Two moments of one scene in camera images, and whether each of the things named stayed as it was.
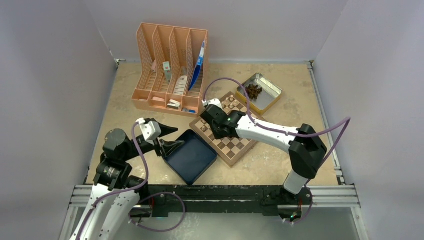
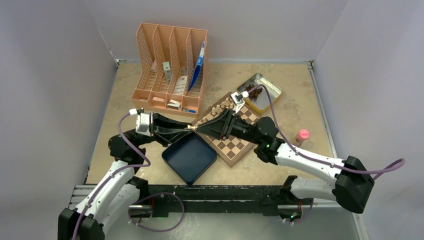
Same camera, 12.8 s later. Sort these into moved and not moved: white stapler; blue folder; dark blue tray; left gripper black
Moved: left gripper black
Not moved: blue folder; white stapler; dark blue tray
